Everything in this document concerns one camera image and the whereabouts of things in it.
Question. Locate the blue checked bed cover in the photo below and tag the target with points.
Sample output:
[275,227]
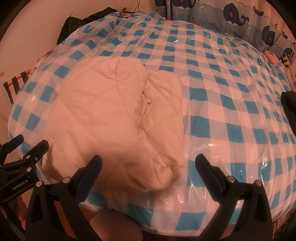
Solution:
[231,92]

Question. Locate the whale print curtain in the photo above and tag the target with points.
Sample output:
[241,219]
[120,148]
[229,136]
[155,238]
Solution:
[254,23]

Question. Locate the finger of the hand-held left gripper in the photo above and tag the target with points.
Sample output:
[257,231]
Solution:
[13,142]
[39,150]

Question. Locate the pink cloth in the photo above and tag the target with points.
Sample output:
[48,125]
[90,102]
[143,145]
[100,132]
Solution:
[270,56]

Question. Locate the striped plush toy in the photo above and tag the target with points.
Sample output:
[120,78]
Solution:
[286,60]

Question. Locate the navy red striped pillow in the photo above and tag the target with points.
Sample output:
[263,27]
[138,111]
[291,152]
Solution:
[16,87]

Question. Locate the black puffer garment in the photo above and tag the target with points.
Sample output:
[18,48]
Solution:
[69,27]

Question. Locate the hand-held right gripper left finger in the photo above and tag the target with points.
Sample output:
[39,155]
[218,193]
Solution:
[92,170]

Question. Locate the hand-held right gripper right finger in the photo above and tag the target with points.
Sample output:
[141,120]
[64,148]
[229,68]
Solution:
[205,171]

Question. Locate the white printed cloth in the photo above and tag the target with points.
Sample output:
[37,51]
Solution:
[39,63]

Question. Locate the white quilted jacket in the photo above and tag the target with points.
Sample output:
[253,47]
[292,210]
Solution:
[92,115]

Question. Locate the black cloth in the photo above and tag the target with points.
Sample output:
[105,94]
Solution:
[289,109]

